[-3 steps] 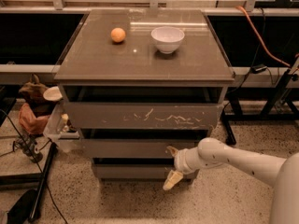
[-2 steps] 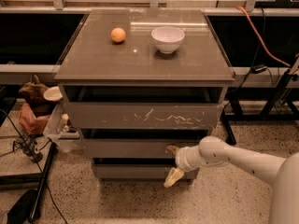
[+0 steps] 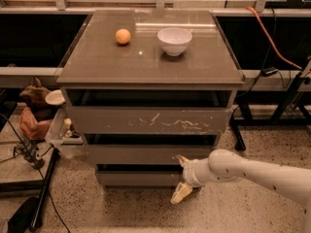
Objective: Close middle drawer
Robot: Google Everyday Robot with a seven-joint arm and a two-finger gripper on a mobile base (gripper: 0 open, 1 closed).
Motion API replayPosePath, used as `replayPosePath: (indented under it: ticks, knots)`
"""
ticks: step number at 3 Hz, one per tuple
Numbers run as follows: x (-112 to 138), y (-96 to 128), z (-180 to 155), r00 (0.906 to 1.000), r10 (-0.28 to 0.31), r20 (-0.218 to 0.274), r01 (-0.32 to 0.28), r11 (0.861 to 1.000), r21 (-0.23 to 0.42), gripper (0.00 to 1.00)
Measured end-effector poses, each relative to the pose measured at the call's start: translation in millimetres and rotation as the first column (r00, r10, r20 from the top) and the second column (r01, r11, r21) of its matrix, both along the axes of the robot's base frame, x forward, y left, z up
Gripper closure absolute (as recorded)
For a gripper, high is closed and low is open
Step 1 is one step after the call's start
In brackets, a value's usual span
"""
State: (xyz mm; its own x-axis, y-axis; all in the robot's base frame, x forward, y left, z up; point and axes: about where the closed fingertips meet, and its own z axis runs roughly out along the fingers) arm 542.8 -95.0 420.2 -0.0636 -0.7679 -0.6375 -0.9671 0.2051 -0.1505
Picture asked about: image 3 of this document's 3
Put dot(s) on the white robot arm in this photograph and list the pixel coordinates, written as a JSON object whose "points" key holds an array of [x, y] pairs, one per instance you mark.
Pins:
{"points": [[223, 166]]}

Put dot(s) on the grey drawer cabinet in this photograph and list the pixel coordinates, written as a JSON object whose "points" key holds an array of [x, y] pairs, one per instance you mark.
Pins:
{"points": [[102, 73]]}

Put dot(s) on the grey bottom drawer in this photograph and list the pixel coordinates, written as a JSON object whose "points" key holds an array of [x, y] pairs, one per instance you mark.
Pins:
{"points": [[138, 175]]}

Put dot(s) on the small white bowl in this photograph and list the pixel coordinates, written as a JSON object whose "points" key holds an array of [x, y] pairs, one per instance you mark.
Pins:
{"points": [[55, 98]]}

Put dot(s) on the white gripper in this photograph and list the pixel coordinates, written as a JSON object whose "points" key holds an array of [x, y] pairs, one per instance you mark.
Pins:
{"points": [[189, 176]]}

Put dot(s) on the black table frame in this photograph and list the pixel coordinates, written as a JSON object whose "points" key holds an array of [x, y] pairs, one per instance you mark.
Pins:
{"points": [[290, 101]]}

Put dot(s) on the white ceramic bowl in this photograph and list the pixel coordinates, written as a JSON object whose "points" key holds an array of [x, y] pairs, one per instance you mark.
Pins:
{"points": [[173, 40]]}

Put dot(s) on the scratched grey top drawer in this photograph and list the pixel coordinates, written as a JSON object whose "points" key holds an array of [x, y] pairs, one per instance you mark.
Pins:
{"points": [[135, 120]]}

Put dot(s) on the clear plastic storage bin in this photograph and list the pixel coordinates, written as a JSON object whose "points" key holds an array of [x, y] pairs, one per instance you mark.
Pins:
{"points": [[58, 135]]}

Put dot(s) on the brown cloth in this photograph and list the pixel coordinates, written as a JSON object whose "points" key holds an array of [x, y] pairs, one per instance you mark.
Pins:
{"points": [[34, 95]]}

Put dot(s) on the black stand leg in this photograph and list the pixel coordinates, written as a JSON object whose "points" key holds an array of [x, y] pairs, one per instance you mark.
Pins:
{"points": [[36, 222]]}

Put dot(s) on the orange fruit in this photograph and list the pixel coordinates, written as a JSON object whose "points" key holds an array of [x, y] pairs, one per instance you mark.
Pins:
{"points": [[123, 36]]}

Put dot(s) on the grey clamp tool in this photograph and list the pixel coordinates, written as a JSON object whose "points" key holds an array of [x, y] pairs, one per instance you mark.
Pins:
{"points": [[29, 151]]}

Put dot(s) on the black power adapter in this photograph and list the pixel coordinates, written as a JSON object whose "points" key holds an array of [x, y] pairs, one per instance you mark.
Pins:
{"points": [[267, 72]]}

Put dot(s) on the orange cloth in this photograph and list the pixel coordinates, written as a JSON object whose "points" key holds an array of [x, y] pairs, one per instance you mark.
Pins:
{"points": [[31, 127]]}

